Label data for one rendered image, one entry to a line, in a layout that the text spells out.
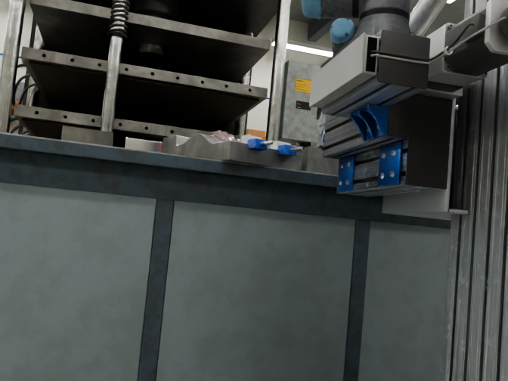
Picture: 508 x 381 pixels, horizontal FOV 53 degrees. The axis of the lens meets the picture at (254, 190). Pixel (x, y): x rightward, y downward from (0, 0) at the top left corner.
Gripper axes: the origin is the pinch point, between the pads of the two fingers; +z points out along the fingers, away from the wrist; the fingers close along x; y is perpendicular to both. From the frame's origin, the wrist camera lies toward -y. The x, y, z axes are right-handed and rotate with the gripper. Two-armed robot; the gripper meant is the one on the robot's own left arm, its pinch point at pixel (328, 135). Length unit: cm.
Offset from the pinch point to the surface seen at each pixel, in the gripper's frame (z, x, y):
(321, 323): 59, 9, -4
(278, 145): 10.8, -18.2, 7.1
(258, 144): 14.4, -26.0, 13.4
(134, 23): -56, -72, -73
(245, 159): 19.1, -28.2, 10.3
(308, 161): 11.1, -5.9, 1.4
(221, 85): -40, -27, -73
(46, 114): -5, -97, -77
